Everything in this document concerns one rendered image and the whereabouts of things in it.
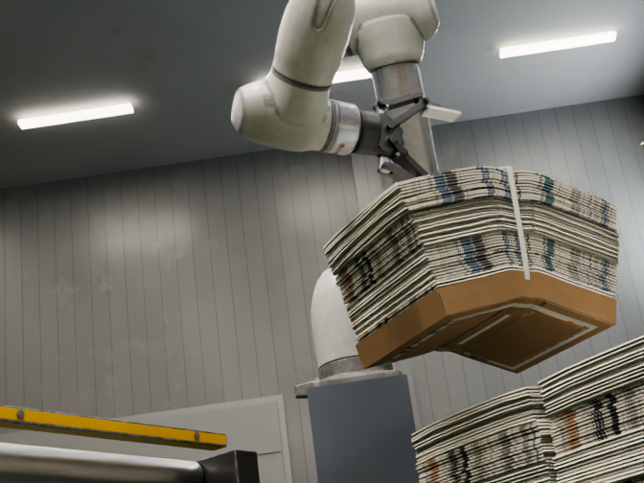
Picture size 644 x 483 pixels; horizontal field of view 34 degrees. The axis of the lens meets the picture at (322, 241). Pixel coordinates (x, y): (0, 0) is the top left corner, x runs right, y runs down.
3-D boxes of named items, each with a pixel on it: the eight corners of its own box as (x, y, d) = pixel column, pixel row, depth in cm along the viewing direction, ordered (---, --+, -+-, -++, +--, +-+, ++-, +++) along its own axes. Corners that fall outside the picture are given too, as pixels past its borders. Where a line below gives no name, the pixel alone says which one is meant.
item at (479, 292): (438, 350, 186) (429, 327, 187) (530, 294, 162) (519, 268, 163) (362, 370, 178) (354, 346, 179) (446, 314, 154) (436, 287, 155)
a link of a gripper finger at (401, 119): (381, 140, 183) (376, 134, 183) (420, 111, 189) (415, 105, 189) (391, 129, 180) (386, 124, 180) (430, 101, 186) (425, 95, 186)
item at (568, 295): (517, 374, 190) (519, 352, 192) (617, 325, 166) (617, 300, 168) (441, 350, 186) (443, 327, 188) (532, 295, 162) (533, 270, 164)
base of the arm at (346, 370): (300, 411, 225) (297, 386, 227) (402, 397, 225) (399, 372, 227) (291, 391, 208) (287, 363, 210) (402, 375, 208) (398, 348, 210)
